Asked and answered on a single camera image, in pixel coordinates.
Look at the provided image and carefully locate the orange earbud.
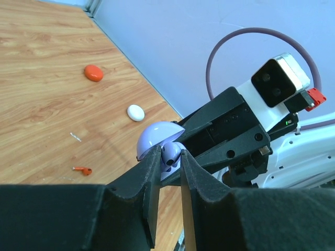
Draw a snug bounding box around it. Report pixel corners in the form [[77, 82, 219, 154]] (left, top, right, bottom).
[[72, 167, 92, 176]]

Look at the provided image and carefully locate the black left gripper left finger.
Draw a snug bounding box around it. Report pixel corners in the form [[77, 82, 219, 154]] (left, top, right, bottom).
[[1, 146, 161, 250]]

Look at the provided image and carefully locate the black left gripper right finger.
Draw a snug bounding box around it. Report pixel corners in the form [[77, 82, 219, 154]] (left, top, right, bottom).
[[181, 150, 334, 250]]

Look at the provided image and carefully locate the lilac earbud charging case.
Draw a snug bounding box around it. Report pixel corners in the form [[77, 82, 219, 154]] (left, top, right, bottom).
[[137, 121, 186, 181]]

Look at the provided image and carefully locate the orange earbud charging case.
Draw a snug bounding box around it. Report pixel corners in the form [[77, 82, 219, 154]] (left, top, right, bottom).
[[84, 65, 104, 82]]

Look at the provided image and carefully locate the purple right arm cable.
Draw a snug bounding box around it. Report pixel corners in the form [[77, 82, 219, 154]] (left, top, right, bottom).
[[205, 27, 335, 131]]

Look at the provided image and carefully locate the white earbud charging case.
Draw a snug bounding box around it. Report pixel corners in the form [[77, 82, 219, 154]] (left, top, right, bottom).
[[127, 104, 145, 122]]

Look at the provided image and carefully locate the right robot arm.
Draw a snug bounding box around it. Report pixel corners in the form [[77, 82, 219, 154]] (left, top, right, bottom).
[[176, 83, 334, 188]]

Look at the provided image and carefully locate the lilac earbud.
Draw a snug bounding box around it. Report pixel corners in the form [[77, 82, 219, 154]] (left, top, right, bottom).
[[161, 142, 183, 172]]

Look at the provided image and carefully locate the aluminium corner frame post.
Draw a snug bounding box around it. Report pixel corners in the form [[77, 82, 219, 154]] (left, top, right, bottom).
[[83, 0, 102, 18]]

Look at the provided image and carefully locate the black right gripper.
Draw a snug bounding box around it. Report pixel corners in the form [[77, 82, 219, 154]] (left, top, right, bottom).
[[177, 87, 272, 188]]

